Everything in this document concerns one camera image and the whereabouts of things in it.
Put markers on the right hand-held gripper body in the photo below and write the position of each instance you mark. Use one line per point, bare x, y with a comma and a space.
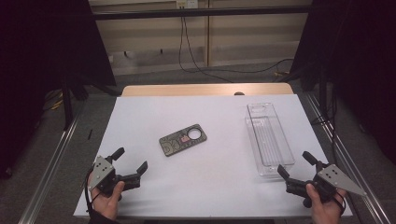
336, 179

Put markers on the dark round table grommet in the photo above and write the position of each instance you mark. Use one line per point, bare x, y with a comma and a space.
239, 93

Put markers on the person's left hand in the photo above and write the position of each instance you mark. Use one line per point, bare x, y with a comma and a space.
107, 205

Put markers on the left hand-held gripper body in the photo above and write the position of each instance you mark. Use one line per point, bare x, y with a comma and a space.
101, 172

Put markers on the person's right hand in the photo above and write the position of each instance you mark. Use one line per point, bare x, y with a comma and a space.
325, 213

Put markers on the metal floor rail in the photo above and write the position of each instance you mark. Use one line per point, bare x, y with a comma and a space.
53, 168
342, 149

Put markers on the small black floor item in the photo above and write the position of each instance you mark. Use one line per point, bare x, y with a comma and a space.
90, 134

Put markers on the wooden table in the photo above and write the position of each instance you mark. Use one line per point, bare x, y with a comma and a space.
186, 89

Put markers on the black horizontal metal bar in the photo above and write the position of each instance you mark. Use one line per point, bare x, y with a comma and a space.
202, 12

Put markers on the clear plastic packaging box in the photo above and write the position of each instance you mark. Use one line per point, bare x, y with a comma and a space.
271, 140

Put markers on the white wall power outlet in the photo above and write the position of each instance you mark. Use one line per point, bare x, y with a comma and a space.
186, 3

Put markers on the black curtain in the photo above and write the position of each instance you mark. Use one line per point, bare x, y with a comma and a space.
358, 62
46, 46

